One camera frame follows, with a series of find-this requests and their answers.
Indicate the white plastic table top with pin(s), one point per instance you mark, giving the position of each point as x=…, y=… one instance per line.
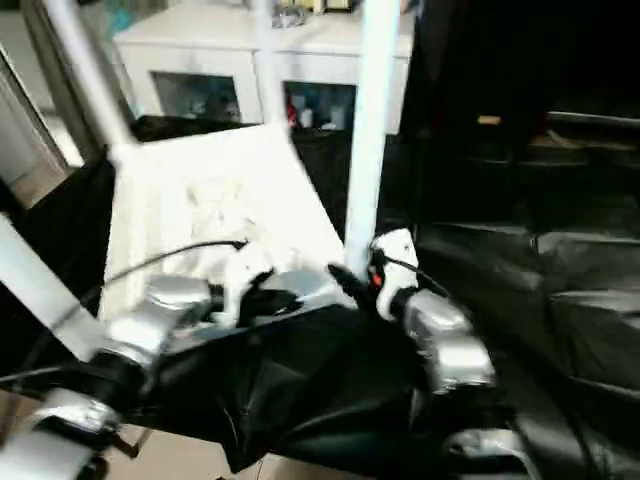
x=200, y=190

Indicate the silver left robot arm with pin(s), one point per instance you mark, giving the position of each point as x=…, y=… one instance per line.
x=165, y=300

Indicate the small beige label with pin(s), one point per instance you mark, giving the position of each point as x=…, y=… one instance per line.
x=489, y=120

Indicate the white glass-door cabinet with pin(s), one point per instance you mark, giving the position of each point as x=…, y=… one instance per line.
x=190, y=50

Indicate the teal white plastic package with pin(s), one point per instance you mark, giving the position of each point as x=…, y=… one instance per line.
x=122, y=20

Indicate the grey curtain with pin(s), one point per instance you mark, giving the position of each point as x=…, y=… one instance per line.
x=65, y=75

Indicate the dark grey crumpled bundle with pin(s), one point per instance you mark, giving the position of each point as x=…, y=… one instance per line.
x=287, y=17

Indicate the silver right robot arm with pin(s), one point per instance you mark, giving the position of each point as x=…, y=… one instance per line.
x=450, y=340

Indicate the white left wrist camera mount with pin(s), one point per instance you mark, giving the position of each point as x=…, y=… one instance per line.
x=240, y=280

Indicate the black low side table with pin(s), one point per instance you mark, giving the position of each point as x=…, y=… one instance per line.
x=595, y=125

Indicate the black table mat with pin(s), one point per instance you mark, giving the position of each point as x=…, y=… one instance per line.
x=525, y=300

